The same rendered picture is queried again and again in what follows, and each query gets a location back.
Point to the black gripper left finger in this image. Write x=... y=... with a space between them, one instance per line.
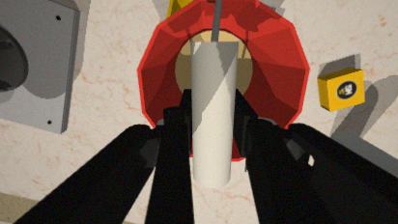
x=103 y=190

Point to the grey bottle with blue cap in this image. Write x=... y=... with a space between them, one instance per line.
x=358 y=145

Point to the red pail with wire handle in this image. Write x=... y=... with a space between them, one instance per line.
x=214 y=47

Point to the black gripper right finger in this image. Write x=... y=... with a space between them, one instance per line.
x=352 y=189

